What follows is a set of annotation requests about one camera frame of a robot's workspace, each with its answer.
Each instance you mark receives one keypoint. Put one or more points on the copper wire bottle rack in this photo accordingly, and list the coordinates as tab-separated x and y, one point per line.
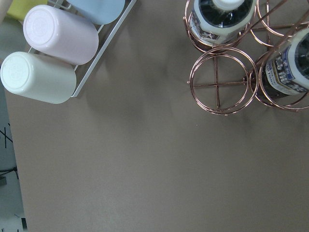
252	69

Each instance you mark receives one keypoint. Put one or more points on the dark tea bottle in rack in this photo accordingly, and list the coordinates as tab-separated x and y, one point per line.
286	72

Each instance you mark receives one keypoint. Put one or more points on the white cup rack wooden handle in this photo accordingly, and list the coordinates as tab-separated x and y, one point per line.
12	38

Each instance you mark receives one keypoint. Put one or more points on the pink cup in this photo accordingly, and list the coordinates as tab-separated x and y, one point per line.
61	34

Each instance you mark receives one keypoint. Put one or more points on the white cup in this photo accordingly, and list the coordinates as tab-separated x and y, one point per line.
38	77

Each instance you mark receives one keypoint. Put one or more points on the yellow cup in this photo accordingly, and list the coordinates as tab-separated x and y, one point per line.
19	8

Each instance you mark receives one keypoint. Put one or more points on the blue cup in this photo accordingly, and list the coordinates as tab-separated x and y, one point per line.
99	12

